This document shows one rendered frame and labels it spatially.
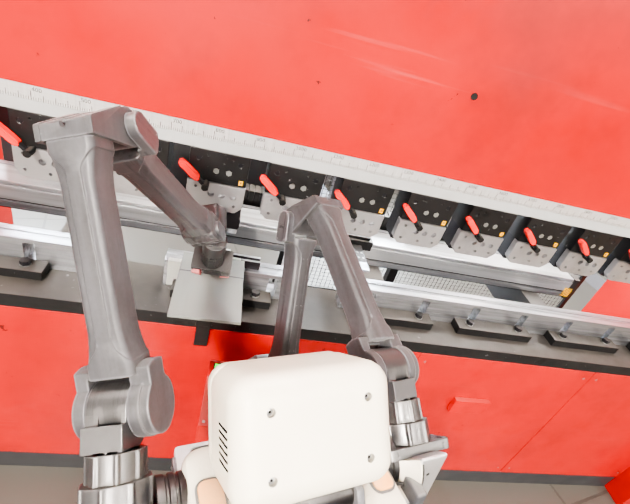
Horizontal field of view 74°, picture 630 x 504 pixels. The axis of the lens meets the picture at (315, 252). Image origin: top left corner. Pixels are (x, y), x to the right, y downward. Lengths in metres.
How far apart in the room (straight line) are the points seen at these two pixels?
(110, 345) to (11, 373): 1.03
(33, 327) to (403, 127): 1.15
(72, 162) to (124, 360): 0.25
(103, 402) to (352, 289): 0.44
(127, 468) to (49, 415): 1.16
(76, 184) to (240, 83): 0.55
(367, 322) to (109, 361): 0.42
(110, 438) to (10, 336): 0.92
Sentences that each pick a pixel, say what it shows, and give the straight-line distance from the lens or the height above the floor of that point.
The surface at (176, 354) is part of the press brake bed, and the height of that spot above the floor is 0.70.
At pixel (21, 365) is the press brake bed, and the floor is 0.59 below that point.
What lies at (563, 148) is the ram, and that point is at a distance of 1.35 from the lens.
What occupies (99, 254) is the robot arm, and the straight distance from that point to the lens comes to 0.58.
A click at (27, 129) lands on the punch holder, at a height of 1.30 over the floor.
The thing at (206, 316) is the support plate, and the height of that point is 1.00.
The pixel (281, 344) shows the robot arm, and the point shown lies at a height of 1.07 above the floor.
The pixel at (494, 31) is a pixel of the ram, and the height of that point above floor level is 1.76.
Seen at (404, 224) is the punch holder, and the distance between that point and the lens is 1.25.
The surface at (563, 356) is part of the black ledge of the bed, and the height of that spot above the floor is 0.87.
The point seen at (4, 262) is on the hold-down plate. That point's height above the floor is 0.91.
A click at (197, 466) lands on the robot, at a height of 1.22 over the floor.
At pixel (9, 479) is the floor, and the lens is 2.05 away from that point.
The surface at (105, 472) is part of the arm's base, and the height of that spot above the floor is 1.24.
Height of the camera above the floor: 1.77
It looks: 33 degrees down
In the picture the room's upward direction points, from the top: 18 degrees clockwise
